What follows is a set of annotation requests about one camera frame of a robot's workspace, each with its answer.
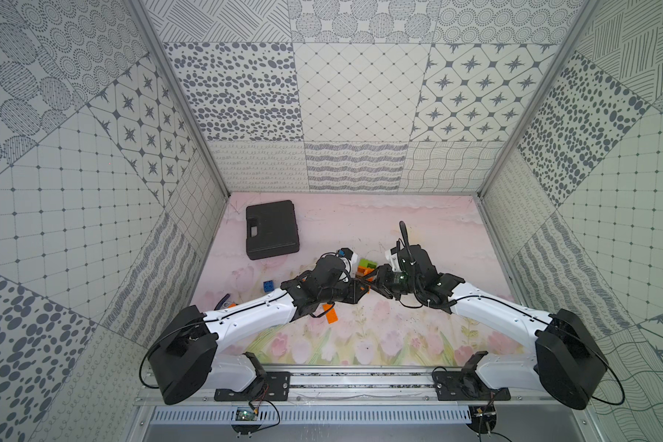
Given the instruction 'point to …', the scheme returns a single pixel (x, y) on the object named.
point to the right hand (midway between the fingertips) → (364, 284)
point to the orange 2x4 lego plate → (365, 271)
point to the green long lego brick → (363, 261)
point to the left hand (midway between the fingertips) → (376, 294)
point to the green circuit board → (246, 415)
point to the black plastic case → (272, 229)
